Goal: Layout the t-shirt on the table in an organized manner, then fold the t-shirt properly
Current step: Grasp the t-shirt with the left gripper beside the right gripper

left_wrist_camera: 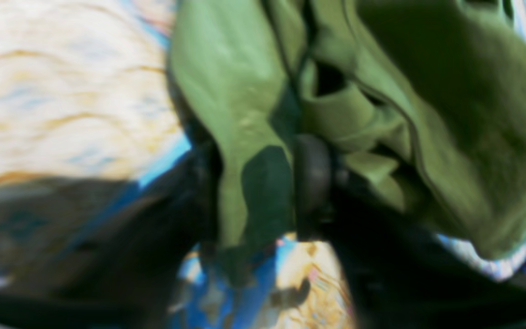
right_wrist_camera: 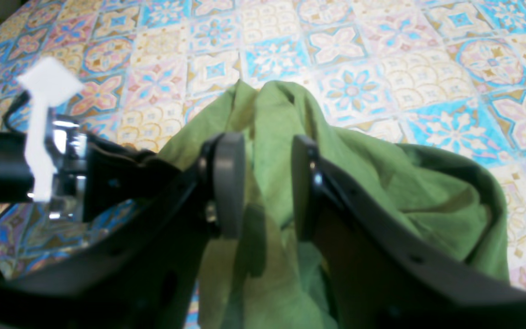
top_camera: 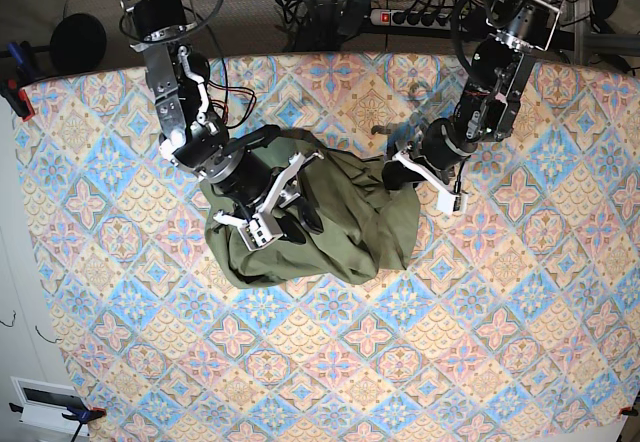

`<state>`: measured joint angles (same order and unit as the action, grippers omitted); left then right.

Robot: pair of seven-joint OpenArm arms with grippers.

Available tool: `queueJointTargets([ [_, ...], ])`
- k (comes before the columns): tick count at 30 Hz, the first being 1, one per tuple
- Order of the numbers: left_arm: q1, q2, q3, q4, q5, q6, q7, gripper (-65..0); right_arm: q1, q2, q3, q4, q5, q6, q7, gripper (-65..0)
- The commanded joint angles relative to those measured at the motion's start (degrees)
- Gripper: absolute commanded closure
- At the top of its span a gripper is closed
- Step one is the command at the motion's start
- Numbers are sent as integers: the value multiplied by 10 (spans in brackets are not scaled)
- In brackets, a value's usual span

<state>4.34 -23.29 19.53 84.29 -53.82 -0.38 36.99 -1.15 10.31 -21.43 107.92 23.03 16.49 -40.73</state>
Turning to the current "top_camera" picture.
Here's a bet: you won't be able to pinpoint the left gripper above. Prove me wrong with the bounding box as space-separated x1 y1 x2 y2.
382 118 475 191

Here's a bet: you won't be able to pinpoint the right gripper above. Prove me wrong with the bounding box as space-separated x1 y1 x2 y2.
201 126 324 242

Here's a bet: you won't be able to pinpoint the olive green t-shirt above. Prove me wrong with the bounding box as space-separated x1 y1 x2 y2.
204 137 420 289

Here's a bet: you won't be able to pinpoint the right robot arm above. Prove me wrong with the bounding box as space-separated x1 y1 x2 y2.
120 0 324 251

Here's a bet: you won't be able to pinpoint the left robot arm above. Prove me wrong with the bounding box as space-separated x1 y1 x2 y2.
382 0 566 190

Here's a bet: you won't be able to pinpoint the patterned tile tablecloth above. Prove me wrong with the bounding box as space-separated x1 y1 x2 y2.
13 63 639 441

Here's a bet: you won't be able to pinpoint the black round stool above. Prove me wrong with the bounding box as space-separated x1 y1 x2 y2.
49 13 107 75

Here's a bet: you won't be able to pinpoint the orange clamp bottom left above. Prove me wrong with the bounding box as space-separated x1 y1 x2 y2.
9 403 106 425

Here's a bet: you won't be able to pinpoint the blue clamp left edge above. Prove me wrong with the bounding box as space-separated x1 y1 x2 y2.
1 41 36 121

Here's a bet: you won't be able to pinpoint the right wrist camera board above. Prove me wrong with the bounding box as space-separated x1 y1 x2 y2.
237 213 283 252

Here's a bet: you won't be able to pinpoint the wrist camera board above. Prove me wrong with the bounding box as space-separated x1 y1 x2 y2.
237 213 283 252
436 190 468 215

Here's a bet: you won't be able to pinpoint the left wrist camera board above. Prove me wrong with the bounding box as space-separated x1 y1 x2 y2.
436 190 468 215

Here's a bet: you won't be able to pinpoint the white power strip red switch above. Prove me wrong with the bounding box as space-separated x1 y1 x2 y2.
369 9 449 29

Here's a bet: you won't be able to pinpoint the tangled black cables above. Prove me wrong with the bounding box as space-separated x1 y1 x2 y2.
272 0 371 53

